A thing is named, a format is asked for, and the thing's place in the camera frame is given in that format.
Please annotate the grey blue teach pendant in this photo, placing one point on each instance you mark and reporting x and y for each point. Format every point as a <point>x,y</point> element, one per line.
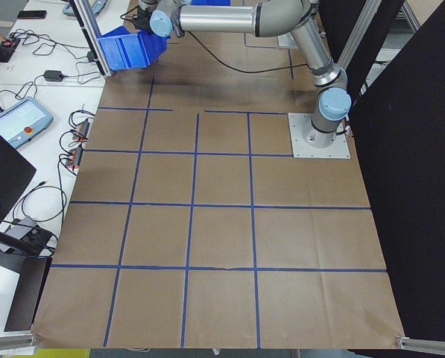
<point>102,5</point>

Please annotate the aluminium camera post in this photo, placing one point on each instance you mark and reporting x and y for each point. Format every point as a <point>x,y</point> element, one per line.
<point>91,37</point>

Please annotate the aluminium frame apex post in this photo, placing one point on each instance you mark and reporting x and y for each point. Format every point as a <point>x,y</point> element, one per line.
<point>358,35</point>

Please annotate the black monitor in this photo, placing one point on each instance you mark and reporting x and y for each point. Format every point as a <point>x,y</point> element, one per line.
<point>2,175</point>

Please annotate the blue bin with capacitors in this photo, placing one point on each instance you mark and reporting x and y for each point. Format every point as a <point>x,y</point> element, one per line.
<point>207,2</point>

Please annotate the black controller with red buttons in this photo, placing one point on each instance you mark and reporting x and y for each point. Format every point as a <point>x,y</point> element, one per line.
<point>2,52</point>

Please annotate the aluminium frame bar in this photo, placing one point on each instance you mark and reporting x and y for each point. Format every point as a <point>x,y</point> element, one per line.
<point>431,344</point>
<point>9,343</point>
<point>408,13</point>

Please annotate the black smartphone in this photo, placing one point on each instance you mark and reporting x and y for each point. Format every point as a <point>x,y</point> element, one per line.
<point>32,14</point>

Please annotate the black power adapter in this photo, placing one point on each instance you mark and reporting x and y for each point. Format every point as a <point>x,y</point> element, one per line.
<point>53,76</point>

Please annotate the light blue teach pendant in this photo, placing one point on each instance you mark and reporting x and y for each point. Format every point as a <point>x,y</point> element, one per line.
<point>21,119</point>

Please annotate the blue bin with buttons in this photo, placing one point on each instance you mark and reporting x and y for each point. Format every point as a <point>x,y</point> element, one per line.
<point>132,52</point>

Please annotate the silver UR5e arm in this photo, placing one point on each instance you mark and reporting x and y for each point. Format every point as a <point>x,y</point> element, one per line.
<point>214,18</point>

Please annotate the black frame cover cloth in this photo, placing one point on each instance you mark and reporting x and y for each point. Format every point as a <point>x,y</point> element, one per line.
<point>412,186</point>

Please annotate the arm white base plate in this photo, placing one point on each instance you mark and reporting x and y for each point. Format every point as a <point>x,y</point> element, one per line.
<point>300,149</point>
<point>283,41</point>

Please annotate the black orange USB hub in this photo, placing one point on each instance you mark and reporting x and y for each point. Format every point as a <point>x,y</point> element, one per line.
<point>76,158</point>
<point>83,128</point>

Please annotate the grey black docking box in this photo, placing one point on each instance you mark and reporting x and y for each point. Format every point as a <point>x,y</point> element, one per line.
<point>24,227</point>

